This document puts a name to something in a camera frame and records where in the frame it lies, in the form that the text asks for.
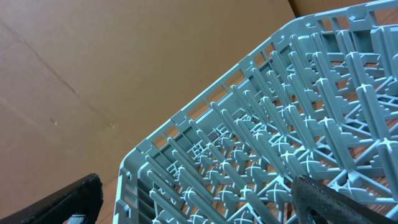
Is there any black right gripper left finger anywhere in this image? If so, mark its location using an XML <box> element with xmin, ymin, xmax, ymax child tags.
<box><xmin>1</xmin><ymin>173</ymin><xmax>104</xmax><ymax>224</ymax></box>

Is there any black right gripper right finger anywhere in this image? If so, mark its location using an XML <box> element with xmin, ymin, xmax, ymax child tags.
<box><xmin>292</xmin><ymin>175</ymin><xmax>397</xmax><ymax>224</ymax></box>

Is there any grey plastic dish rack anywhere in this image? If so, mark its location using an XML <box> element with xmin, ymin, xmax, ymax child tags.
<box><xmin>113</xmin><ymin>1</ymin><xmax>397</xmax><ymax>223</ymax></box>

